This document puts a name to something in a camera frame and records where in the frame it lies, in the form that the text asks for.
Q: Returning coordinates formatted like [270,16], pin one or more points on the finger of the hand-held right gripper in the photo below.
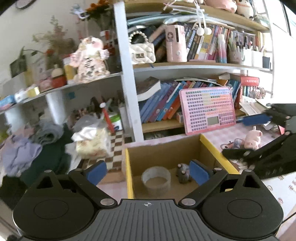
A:
[238,153]
[254,119]

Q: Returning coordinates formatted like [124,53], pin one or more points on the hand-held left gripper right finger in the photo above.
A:
[198,172]

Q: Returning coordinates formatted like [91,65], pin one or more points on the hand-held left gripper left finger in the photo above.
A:
[97,172]

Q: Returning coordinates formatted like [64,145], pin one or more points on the pink pig plush toy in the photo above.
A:
[252,139]

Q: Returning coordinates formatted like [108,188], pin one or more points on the yellow cardboard box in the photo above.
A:
[161,153]

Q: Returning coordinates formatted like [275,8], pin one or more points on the pink cylindrical container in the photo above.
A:
[175,46]

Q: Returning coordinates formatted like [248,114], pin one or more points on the pile of papers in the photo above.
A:
[254,106]

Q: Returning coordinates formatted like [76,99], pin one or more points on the small dark figurine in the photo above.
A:
[181,173]

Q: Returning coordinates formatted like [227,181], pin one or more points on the plastic bag of snacks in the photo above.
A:
[92,146]

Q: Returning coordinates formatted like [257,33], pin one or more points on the brown checkered cloth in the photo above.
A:
[115,148]

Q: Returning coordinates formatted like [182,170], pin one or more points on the red book set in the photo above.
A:
[249,84]

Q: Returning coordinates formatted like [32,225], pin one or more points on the clear tape roll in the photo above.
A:
[157,186]

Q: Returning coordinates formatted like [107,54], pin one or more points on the pink learning tablet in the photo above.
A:
[208,111]

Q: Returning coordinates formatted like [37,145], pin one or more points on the dark green cloth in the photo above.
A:
[50,160]

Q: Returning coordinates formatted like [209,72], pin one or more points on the white green jar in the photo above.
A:
[115,121]

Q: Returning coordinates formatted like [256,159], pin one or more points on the black pen holder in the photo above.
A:
[266,62]

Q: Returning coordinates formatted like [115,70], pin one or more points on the white pen holder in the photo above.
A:
[252,58]

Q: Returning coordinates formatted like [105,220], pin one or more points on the grey cloth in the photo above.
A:
[47,133]

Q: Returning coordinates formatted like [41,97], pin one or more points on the row of blue leaning books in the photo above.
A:
[161,104]

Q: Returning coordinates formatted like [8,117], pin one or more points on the pastel striped bottle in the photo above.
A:
[222,48]

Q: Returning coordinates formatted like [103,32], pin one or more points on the purple cloth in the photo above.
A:
[18,155]

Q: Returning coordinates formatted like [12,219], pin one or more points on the row of upright books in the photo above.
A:
[196,44]

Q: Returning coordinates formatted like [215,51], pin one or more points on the thick grey book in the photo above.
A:
[148,88]

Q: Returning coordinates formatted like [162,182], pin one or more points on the small red doll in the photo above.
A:
[58,77]

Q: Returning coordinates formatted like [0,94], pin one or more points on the yellow white small box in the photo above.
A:
[27,92]

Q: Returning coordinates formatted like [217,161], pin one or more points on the white bookshelf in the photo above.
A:
[126,69]

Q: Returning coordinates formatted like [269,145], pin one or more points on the floral cat plush figure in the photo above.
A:
[89,62]

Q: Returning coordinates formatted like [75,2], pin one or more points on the white plush toy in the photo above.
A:
[245,8]

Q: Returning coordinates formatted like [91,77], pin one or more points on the blue small box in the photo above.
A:
[7,103]

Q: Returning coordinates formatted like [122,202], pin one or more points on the white quilted handbag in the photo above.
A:
[142,53]

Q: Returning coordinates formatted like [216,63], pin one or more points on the dried flower bunch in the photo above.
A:
[55,41]

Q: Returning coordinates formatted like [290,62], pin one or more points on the orange flower bunch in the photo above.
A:
[99,11]

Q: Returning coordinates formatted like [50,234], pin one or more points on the dark picture frame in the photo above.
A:
[18,68]

